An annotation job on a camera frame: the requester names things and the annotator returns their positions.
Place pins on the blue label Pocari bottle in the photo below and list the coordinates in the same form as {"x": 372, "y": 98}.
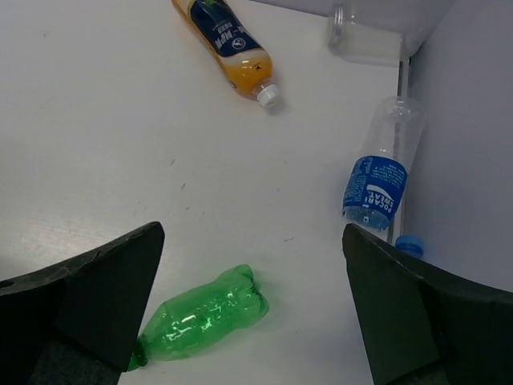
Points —
{"x": 378, "y": 179}

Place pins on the orange juice bottle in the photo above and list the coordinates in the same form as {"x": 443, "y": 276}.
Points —
{"x": 246, "y": 64}

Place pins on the green plastic bottle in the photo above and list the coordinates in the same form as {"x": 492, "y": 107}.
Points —
{"x": 187, "y": 324}

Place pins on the clear glass jar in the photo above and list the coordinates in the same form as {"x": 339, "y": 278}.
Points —
{"x": 357, "y": 42}

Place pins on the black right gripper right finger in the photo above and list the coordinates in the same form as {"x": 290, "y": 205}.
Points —
{"x": 421, "y": 324}

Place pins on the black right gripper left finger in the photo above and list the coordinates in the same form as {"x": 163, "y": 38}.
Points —
{"x": 76, "y": 321}

